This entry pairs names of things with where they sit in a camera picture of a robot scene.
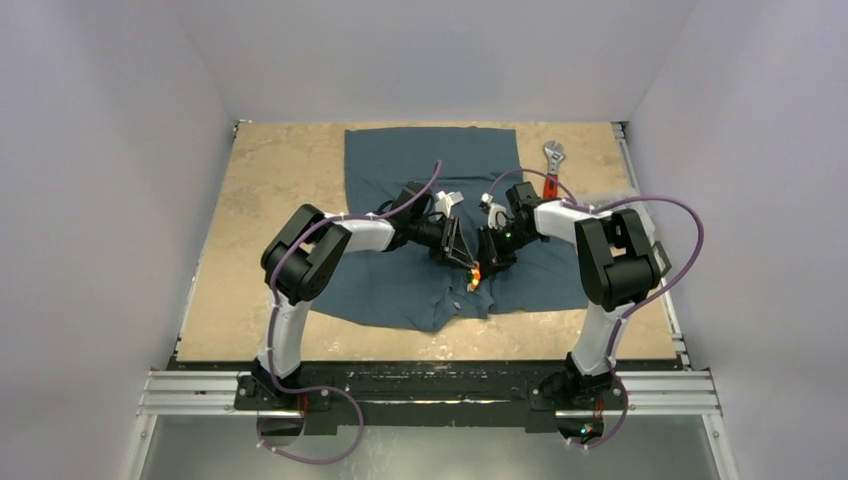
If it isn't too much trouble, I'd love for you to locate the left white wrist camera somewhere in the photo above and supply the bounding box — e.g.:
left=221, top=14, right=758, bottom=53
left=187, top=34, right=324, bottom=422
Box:
left=433, top=191, right=464, bottom=218

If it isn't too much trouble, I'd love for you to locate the blue grey t-shirt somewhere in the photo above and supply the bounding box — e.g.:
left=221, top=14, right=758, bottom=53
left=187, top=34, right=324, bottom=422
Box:
left=308, top=125, right=591, bottom=334

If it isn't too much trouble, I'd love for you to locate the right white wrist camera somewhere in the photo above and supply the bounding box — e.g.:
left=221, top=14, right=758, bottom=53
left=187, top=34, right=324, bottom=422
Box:
left=479, top=192, right=509, bottom=230

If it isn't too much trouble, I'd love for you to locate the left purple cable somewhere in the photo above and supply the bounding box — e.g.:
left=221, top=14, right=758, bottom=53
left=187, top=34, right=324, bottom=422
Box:
left=255, top=159, right=444, bottom=466

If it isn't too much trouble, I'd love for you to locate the purple cable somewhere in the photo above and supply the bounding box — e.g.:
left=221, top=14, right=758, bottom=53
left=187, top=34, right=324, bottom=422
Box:
left=255, top=159, right=444, bottom=466
left=486, top=168, right=705, bottom=452

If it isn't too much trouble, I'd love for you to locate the orange yellow flower brooch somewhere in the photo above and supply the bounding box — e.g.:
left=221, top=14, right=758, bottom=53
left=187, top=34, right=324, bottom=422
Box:
left=466, top=261, right=482, bottom=292

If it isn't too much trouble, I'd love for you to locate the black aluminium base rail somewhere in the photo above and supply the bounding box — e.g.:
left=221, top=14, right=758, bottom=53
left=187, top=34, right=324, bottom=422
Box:
left=139, top=361, right=720, bottom=441

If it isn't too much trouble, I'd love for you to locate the clear plastic screw box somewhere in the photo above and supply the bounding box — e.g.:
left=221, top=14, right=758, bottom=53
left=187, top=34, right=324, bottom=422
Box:
left=582, top=192, right=654, bottom=230

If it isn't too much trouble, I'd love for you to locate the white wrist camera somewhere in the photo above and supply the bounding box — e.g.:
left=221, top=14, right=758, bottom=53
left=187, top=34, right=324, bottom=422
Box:
left=433, top=191, right=464, bottom=218
left=479, top=192, right=509, bottom=230

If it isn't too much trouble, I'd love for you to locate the red handled adjustable wrench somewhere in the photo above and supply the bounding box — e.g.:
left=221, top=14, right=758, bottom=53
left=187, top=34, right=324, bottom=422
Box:
left=543, top=140, right=566, bottom=200

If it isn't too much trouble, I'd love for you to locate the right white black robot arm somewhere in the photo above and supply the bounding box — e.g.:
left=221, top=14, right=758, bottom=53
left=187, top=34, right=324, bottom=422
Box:
left=476, top=182, right=662, bottom=407

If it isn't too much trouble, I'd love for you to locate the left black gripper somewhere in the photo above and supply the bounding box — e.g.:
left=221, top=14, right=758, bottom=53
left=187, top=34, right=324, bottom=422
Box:
left=409, top=214, right=476, bottom=271

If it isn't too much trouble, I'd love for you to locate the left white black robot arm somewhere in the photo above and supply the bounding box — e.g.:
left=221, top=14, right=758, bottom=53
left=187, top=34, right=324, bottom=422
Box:
left=253, top=182, right=482, bottom=409

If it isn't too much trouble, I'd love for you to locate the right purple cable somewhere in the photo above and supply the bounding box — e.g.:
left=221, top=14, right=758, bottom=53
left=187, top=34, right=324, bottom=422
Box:
left=486, top=168, right=705, bottom=452

